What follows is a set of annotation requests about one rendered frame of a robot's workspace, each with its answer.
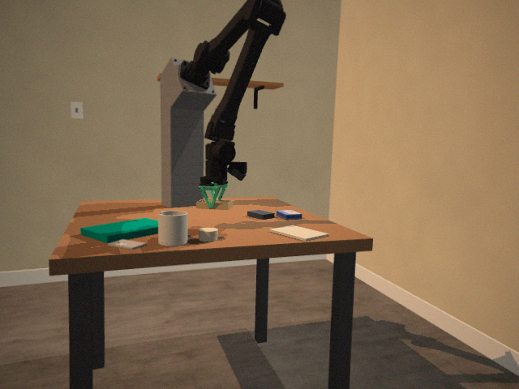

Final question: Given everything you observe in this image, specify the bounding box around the wooden ball-in-hole puzzle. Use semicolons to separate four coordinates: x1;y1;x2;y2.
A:
196;199;233;210

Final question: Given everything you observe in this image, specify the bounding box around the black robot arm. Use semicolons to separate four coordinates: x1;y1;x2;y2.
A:
180;0;286;181

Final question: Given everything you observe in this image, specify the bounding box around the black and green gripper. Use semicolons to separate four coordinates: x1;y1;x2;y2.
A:
199;160;228;208

